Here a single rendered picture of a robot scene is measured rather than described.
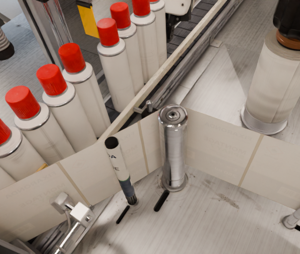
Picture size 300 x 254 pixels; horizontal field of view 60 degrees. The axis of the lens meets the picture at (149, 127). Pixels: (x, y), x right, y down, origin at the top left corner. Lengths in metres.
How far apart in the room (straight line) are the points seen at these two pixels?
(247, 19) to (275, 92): 0.51
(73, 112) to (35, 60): 0.49
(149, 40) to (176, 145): 0.27
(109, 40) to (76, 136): 0.17
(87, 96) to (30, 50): 0.52
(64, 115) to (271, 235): 0.37
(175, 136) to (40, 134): 0.20
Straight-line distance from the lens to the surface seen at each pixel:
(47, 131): 0.41
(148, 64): 0.59
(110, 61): 0.48
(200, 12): 0.88
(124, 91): 0.53
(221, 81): 0.64
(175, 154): 0.37
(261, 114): 0.52
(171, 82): 0.65
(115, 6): 0.51
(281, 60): 0.44
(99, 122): 0.51
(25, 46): 0.98
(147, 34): 0.55
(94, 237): 0.47
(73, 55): 0.42
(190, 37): 0.71
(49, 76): 0.39
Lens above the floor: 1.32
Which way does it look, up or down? 53 degrees down
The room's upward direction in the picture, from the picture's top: 8 degrees counter-clockwise
